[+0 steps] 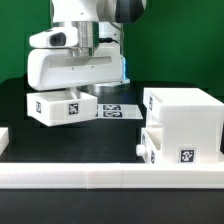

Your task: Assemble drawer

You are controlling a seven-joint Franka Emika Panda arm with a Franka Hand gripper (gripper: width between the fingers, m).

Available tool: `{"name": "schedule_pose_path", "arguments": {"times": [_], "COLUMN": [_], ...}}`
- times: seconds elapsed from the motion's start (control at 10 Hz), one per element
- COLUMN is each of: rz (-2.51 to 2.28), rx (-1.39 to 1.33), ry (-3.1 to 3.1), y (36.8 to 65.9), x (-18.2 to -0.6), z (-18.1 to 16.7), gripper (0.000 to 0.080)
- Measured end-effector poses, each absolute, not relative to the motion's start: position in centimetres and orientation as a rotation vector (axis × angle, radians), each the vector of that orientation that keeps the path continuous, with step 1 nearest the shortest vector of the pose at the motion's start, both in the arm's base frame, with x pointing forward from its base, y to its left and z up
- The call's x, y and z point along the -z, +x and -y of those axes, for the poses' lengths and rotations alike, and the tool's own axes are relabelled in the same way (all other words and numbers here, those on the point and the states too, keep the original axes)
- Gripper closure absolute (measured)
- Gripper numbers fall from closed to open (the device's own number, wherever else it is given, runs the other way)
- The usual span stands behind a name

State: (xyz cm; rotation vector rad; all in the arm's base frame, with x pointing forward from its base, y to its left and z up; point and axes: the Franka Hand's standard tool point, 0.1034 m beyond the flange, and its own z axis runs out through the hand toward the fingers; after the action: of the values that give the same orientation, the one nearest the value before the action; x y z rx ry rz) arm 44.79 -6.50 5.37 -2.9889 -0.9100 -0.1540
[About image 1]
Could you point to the white fiducial marker sheet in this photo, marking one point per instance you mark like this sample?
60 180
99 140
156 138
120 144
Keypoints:
118 111

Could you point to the white drawer cabinet frame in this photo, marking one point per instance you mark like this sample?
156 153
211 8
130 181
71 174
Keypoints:
191 122

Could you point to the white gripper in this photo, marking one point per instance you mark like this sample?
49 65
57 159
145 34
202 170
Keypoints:
57 68

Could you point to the white plastic border rail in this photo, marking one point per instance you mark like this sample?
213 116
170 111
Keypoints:
96 176

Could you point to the white drawer box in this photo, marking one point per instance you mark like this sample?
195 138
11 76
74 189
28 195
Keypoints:
60 107
150 147

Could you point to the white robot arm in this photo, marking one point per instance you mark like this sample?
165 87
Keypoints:
78 50

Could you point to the white block left edge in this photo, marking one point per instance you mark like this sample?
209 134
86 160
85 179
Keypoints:
4 139

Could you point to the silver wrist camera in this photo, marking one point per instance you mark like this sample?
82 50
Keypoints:
56 37

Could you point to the white drawer box front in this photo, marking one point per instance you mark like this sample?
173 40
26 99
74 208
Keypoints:
150 147

